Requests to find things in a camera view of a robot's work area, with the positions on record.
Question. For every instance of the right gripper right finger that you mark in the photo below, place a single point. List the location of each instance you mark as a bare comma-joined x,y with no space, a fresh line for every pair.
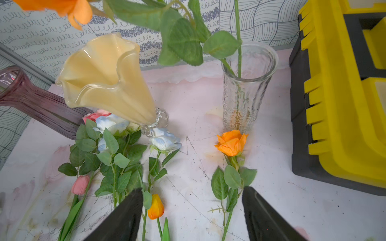
263,222

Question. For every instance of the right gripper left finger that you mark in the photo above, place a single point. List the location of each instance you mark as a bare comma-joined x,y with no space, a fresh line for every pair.
123,223

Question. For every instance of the blue white rose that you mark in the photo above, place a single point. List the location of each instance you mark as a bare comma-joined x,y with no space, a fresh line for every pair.
103,144
166,145

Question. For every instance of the orange rose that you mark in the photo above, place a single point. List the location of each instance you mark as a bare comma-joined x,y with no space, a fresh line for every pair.
228,184
185,36

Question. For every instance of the orange tulip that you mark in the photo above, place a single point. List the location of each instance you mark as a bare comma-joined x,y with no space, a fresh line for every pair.
155,212

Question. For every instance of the pink tulip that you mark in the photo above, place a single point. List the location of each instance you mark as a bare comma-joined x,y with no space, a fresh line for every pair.
79,189

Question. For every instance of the cream white rose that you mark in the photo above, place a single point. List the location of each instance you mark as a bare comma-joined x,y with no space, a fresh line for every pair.
133,127

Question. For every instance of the purple glass vase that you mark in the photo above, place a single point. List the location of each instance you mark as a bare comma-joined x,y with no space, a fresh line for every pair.
48,108

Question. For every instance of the clear glass vase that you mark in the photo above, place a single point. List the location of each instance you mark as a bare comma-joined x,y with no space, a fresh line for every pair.
246,75

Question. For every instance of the cream ruffled glass vase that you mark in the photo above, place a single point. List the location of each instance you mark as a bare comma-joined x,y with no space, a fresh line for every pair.
106,74

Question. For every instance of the yellow black toolbox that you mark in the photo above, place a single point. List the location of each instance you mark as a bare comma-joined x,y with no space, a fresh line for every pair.
338,95

